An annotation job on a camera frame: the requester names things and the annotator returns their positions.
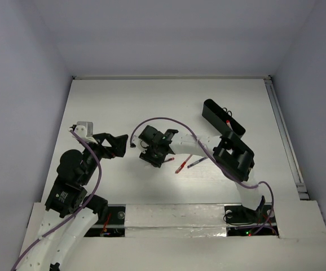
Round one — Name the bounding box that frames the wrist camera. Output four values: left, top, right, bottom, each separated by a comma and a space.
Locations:
130, 135, 148, 153
69, 121, 95, 142

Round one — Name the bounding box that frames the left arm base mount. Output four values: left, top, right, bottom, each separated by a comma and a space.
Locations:
85, 205, 126, 238

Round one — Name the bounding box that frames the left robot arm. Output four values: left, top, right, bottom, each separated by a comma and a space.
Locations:
12, 125, 128, 270

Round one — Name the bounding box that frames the blue pen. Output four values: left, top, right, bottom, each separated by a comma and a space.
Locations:
187, 157, 207, 168

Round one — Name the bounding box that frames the aluminium rail right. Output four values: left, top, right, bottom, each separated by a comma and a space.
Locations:
264, 79, 311, 200

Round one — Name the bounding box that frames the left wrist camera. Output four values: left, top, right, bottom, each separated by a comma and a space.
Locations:
69, 121, 95, 142

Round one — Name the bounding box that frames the silver foil covered beam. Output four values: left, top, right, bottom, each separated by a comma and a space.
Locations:
124, 204, 227, 238

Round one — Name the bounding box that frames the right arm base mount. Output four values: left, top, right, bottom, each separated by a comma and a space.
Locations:
223, 196, 276, 225

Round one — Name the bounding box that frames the black oblong container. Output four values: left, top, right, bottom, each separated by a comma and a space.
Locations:
202, 99, 246, 138

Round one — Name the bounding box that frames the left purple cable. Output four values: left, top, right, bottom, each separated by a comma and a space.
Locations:
10, 129, 102, 271

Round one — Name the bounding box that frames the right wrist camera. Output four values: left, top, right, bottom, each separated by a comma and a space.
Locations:
130, 135, 148, 153

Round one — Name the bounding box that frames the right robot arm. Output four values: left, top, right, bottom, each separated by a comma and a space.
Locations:
131, 125, 265, 221

